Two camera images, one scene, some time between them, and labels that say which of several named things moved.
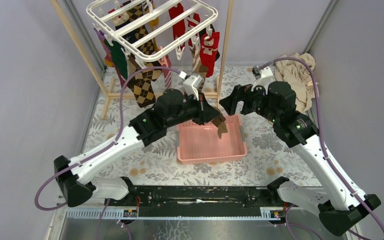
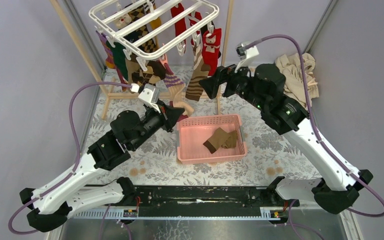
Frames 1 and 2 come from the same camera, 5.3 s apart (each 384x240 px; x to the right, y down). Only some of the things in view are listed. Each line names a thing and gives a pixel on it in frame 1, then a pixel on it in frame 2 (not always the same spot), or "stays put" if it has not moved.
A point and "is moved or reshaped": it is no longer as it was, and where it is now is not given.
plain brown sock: [218, 122] -> [221, 138]
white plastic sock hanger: [146, 30] stays put
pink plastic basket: [198, 143] stays put
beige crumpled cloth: [298, 74] stays put
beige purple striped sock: [167, 74] is moved or reshaped
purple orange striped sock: [108, 60] stays put
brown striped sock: [196, 61] stays put
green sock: [119, 58] stays put
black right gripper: [241, 92] -> [226, 74]
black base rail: [197, 197] stays put
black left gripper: [205, 112] -> [170, 115]
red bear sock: [208, 49] stays put
